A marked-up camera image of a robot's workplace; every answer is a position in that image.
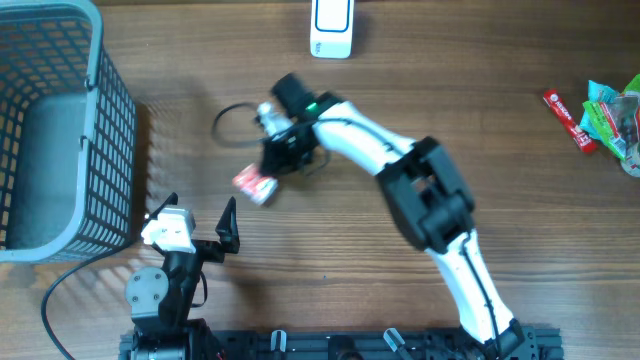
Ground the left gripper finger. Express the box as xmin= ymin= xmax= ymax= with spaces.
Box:
xmin=144 ymin=192 xmax=178 ymax=223
xmin=215 ymin=197 xmax=240 ymax=254

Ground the small red snack packet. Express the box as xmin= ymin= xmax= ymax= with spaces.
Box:
xmin=232 ymin=163 xmax=278 ymax=206

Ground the red Nescafe sachet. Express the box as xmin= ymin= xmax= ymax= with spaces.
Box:
xmin=543 ymin=89 xmax=597 ymax=154

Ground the teal white tissue packet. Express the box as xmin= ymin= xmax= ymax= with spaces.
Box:
xmin=579 ymin=80 xmax=619 ymax=140

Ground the green snack packet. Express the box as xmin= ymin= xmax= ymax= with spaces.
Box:
xmin=596 ymin=75 xmax=639 ymax=160

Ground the green lid jar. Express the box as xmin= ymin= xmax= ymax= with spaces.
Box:
xmin=620 ymin=143 xmax=640 ymax=178

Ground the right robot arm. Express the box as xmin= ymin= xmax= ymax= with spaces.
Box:
xmin=258 ymin=73 xmax=525 ymax=359

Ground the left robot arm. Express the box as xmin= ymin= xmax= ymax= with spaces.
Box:
xmin=118 ymin=193 xmax=240 ymax=360

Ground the white barcode scanner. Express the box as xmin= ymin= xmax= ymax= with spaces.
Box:
xmin=309 ymin=0 xmax=355 ymax=59

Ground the grey plastic shopping basket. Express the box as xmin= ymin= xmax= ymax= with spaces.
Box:
xmin=1 ymin=0 xmax=137 ymax=263

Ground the right camera cable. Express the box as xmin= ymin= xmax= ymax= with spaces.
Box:
xmin=210 ymin=102 xmax=506 ymax=351

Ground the camera cable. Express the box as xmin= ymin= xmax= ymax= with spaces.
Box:
xmin=210 ymin=102 xmax=506 ymax=351
xmin=40 ymin=239 xmax=141 ymax=360

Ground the left camera cable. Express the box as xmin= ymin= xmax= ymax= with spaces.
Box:
xmin=40 ymin=239 xmax=141 ymax=360

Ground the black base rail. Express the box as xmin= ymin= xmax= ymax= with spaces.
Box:
xmin=118 ymin=319 xmax=565 ymax=360

